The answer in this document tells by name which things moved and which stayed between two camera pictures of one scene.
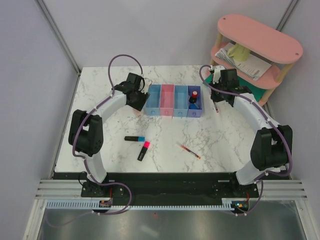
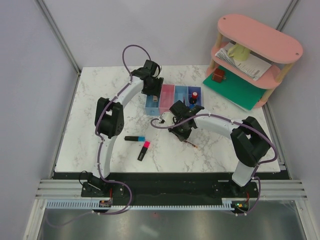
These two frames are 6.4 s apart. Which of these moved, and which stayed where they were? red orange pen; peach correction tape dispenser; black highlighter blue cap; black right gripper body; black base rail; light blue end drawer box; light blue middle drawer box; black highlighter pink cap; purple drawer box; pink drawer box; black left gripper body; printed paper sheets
Moved: red orange pen; black left gripper body; black right gripper body; peach correction tape dispenser
Stayed: black highlighter pink cap; light blue end drawer box; purple drawer box; light blue middle drawer box; printed paper sheets; black highlighter blue cap; pink drawer box; black base rail
